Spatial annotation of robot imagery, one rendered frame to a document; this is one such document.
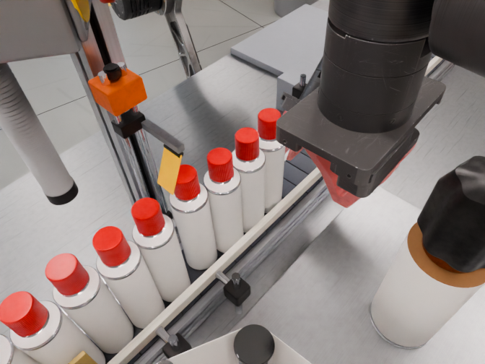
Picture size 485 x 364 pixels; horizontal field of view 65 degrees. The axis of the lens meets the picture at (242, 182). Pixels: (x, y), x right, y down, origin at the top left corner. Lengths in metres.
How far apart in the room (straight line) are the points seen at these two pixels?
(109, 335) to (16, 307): 0.15
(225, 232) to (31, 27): 0.39
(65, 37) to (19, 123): 0.14
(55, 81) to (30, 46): 2.56
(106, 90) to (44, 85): 2.44
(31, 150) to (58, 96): 2.28
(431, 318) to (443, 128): 0.58
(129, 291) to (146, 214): 0.10
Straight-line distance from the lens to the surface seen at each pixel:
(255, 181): 0.55
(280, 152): 0.57
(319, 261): 0.64
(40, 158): 0.46
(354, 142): 0.23
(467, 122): 1.05
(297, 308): 0.60
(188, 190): 0.48
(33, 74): 3.03
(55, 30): 0.31
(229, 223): 0.56
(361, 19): 0.20
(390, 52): 0.21
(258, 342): 0.38
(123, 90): 0.44
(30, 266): 0.79
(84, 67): 0.50
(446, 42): 0.18
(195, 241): 0.55
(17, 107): 0.42
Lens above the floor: 1.43
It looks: 49 degrees down
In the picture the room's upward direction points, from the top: 3 degrees counter-clockwise
